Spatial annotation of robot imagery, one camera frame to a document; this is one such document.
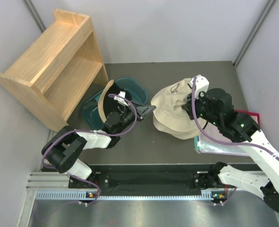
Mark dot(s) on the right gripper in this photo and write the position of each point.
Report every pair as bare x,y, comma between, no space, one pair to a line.
188,106

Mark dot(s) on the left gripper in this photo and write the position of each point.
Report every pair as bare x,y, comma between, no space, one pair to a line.
141,110

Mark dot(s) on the beige smile logo bucket hat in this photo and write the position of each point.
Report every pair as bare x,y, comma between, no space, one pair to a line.
169,101

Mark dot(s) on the black hat tan brim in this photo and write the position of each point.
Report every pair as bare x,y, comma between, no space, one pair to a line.
106,104

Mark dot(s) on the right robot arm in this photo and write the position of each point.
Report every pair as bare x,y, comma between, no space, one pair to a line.
214,115

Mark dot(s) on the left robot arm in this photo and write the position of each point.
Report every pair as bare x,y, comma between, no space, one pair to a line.
64,149

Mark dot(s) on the teal plastic basket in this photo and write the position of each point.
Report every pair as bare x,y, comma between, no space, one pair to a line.
90,106

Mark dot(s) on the teal plastic sheet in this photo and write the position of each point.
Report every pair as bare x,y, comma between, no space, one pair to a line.
197,144

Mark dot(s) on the wooden shelf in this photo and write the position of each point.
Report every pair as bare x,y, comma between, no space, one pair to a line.
50,78

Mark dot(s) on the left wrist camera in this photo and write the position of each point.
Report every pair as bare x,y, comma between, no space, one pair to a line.
120,98

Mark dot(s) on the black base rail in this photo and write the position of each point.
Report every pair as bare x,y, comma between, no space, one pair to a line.
152,180

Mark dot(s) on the grey cable duct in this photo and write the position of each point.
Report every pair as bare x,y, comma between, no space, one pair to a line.
88,196

